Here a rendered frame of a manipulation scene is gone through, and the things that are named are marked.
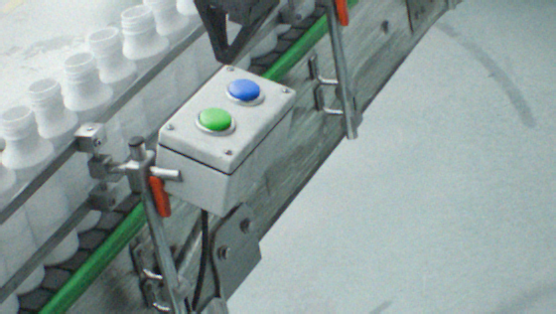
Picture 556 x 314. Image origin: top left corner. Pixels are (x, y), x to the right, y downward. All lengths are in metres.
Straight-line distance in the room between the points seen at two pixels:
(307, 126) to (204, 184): 0.47
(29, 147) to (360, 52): 0.72
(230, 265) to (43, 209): 0.35
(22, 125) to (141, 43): 0.23
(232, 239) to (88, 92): 0.31
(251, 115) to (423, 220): 1.90
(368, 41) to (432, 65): 2.06
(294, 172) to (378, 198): 1.60
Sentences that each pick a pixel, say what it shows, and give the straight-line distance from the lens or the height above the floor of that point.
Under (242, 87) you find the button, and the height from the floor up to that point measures 1.12.
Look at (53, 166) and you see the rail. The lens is 1.18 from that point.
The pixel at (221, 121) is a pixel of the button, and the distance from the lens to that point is 1.17.
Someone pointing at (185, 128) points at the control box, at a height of 1.12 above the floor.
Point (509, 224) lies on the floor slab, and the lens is 3.02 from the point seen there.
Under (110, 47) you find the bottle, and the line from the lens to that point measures 1.30.
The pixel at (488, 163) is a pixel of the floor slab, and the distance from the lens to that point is 3.28.
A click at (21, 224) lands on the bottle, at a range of 1.17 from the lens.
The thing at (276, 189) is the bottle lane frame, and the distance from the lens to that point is 1.56.
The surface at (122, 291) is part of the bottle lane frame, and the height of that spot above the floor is 0.94.
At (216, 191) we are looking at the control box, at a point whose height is 1.06.
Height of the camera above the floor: 1.63
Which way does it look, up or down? 28 degrees down
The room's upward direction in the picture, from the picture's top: 10 degrees counter-clockwise
